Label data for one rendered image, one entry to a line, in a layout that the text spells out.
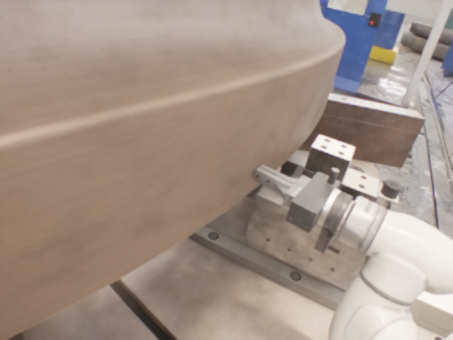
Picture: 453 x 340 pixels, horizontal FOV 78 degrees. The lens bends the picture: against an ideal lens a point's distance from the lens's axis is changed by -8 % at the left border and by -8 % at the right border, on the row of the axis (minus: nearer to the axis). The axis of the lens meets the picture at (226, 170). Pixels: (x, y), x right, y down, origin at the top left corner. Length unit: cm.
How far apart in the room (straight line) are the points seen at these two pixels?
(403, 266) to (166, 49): 49
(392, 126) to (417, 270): 167
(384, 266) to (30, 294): 50
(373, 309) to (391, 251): 10
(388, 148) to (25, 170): 210
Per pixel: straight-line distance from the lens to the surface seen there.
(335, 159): 95
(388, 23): 860
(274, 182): 59
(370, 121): 208
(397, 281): 56
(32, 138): 30
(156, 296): 111
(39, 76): 37
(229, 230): 121
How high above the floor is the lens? 125
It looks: 34 degrees down
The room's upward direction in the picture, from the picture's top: 9 degrees clockwise
